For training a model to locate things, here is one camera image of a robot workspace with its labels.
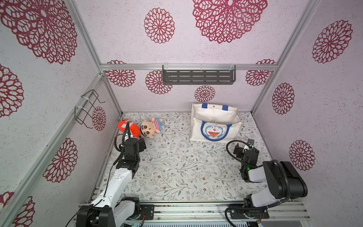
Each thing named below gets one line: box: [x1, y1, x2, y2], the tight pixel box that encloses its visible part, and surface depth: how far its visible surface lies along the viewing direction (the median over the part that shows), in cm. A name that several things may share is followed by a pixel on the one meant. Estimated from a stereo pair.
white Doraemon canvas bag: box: [189, 103, 242, 143], surface depth 97 cm
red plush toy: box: [117, 119, 141, 139], surface depth 105 cm
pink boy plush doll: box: [140, 117, 165, 139], surface depth 103 cm
